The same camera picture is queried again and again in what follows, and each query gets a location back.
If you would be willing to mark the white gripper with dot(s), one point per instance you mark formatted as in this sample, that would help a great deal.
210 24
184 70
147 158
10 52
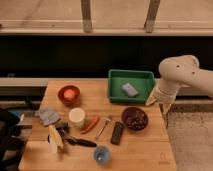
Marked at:
163 94

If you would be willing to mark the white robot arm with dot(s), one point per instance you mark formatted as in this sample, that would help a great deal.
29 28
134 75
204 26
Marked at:
176 72

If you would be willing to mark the small blue glass cup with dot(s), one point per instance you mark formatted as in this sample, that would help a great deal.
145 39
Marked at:
101 155

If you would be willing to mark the white paper cup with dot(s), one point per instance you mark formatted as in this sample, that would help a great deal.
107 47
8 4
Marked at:
77 117

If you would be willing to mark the green plastic tray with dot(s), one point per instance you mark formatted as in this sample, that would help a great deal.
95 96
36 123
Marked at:
142 81

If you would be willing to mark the dark bowl of nuts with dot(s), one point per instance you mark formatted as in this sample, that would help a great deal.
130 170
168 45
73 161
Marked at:
134 118

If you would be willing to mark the grey blue sponge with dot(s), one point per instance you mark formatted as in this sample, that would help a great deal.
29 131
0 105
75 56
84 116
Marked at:
129 90

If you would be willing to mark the metal fork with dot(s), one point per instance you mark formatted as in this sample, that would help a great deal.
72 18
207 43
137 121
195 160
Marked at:
107 121

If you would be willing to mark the orange carrot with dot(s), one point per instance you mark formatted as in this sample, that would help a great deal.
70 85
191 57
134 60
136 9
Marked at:
91 125

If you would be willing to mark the red bowl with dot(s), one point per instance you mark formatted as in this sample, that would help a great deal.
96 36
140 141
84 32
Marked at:
75 101

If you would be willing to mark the orange ball in bowl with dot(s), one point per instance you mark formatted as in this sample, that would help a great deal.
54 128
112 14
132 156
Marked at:
69 94

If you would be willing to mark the yellow banana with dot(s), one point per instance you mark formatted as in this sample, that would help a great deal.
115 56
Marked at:
55 138

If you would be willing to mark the blue grey cloth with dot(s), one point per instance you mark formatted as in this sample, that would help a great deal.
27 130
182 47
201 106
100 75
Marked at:
48 116

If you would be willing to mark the black chair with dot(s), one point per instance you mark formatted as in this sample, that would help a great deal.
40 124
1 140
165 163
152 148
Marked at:
7 141

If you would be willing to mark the right metal window post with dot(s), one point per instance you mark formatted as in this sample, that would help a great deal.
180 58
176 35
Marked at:
151 15

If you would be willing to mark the metal window post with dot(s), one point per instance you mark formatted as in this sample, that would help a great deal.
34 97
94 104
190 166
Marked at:
86 16
151 15

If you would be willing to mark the left metal window post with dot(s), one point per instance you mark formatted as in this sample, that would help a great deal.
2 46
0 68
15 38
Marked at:
86 16

